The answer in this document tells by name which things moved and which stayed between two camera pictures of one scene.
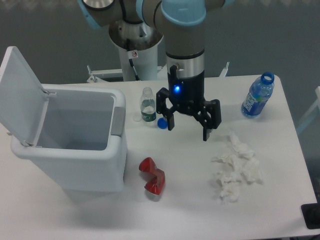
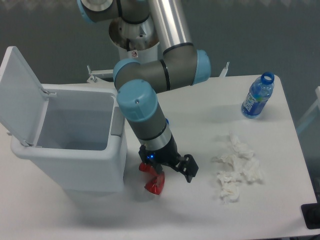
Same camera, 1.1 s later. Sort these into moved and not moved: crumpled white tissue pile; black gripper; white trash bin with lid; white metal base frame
Moved: black gripper
Not moved: white trash bin with lid; crumpled white tissue pile; white metal base frame
